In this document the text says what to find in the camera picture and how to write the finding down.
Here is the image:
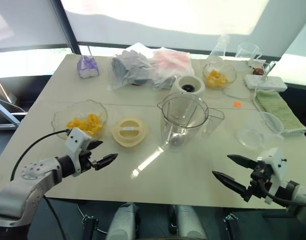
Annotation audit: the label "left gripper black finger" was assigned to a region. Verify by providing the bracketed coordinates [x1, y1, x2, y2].
[88, 140, 104, 151]
[92, 153, 119, 172]

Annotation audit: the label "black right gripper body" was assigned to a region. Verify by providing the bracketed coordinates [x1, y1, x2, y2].
[242, 162, 273, 202]

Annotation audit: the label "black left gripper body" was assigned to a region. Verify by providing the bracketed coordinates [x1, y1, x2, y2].
[78, 143, 99, 174]

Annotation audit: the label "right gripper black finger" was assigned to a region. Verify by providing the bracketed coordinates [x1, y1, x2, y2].
[227, 154, 259, 172]
[212, 170, 251, 196]

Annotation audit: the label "cream plastic blender lid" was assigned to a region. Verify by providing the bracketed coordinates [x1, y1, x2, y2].
[111, 117, 147, 149]

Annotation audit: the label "wavy clear glass bowl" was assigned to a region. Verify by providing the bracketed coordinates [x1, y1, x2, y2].
[202, 62, 237, 91]
[51, 99, 109, 141]

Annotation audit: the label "clear plastic blender jug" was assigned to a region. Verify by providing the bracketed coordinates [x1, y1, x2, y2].
[157, 91, 226, 149]

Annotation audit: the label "clear plastic measuring cup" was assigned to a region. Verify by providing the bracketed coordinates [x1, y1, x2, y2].
[235, 110, 286, 151]

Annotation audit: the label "black table clamp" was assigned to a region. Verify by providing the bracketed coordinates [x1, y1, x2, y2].
[81, 214, 99, 240]
[222, 213, 240, 240]

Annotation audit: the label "white rounded robot leg shell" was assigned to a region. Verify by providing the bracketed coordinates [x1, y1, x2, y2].
[106, 202, 141, 240]
[172, 204, 208, 240]

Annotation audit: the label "green towel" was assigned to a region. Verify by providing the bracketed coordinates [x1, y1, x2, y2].
[255, 89, 306, 136]

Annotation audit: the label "purple and white pouch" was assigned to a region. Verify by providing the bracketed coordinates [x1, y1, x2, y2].
[77, 55, 101, 79]

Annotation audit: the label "white power strip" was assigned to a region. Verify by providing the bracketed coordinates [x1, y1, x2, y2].
[243, 74, 289, 92]

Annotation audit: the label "plastic bag with grey cloth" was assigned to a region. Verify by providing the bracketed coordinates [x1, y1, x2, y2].
[108, 48, 156, 91]

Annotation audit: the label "grey metal stand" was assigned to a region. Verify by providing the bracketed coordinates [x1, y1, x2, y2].
[0, 96, 27, 131]

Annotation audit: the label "white blender base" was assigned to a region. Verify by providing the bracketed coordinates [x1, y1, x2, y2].
[170, 75, 206, 96]

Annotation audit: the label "clear glass beaker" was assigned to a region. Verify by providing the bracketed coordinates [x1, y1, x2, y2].
[235, 42, 263, 64]

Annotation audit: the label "plastic bag with pink cloth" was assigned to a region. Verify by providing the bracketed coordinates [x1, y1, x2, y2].
[151, 47, 196, 91]

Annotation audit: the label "clear glass conical flask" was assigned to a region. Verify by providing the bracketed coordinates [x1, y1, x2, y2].
[208, 34, 231, 64]

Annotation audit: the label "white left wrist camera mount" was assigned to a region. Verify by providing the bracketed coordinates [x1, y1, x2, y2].
[64, 126, 93, 177]

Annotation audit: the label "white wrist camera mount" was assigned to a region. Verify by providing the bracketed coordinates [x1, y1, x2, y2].
[64, 126, 93, 177]
[257, 147, 287, 205]

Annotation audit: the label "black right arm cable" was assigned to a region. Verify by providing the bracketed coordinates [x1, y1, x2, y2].
[258, 179, 294, 209]

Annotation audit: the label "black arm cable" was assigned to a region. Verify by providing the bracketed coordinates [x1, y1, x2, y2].
[258, 179, 294, 209]
[9, 128, 71, 182]

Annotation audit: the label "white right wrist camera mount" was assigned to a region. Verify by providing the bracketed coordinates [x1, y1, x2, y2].
[257, 147, 287, 205]

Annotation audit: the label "thin white hanging cable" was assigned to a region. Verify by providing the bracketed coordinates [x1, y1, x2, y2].
[76, 203, 89, 224]

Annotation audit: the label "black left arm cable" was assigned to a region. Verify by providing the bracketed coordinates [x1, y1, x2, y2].
[9, 128, 71, 182]

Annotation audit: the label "thin white power cable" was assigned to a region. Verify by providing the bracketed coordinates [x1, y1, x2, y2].
[223, 74, 268, 112]

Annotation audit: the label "thin black hanging cable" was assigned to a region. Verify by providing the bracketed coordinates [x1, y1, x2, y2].
[42, 195, 69, 240]

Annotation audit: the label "dark window frame post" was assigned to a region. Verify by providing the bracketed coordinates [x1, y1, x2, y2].
[59, 0, 81, 55]

